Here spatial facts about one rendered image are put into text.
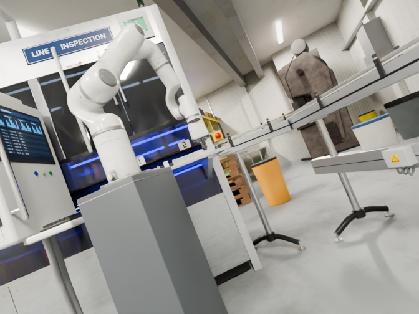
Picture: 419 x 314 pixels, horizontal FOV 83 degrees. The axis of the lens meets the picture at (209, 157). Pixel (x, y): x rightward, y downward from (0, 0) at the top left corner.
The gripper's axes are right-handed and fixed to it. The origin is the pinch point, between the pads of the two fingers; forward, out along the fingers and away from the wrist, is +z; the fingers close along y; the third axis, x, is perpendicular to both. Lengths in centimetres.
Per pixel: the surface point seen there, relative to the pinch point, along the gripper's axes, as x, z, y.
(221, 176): -34.9, 20.8, -9.9
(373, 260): 13, 92, -61
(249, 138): -46, 2, -44
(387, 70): 45, 2, -82
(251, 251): -35, 78, -10
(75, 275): -35, 45, 102
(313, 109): -12, 1, -82
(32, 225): 10, 8, 91
